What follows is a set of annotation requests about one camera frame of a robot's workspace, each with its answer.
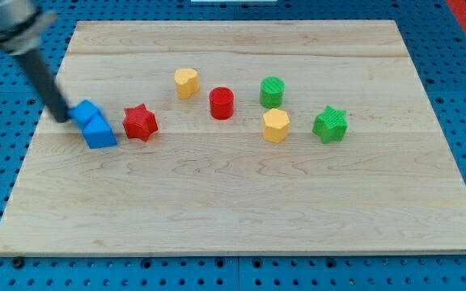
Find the green star block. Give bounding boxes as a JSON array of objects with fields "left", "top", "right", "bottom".
[{"left": 312, "top": 105, "right": 348, "bottom": 144}]

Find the blue triangular block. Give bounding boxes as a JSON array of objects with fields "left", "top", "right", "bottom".
[{"left": 82, "top": 114, "right": 117, "bottom": 149}]

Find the wooden board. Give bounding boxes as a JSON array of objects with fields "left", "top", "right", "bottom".
[{"left": 0, "top": 20, "right": 466, "bottom": 257}]

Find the yellow hexagon block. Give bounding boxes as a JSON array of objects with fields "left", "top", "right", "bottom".
[{"left": 262, "top": 108, "right": 290, "bottom": 143}]

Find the yellow heart block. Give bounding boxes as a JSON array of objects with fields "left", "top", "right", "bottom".
[{"left": 174, "top": 68, "right": 200, "bottom": 99}]

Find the red star block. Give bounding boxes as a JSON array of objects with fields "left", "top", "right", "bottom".
[{"left": 122, "top": 103, "right": 159, "bottom": 142}]

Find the red cylinder block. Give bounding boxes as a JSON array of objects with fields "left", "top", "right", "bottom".
[{"left": 209, "top": 87, "right": 234, "bottom": 120}]

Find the blue cube block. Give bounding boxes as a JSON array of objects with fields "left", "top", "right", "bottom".
[{"left": 68, "top": 99, "right": 100, "bottom": 129}]

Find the black pusher rod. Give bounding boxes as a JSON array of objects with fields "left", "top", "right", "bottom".
[{"left": 14, "top": 50, "right": 69, "bottom": 123}]

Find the green cylinder block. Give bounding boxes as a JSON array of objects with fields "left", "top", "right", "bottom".
[{"left": 259, "top": 76, "right": 285, "bottom": 109}]

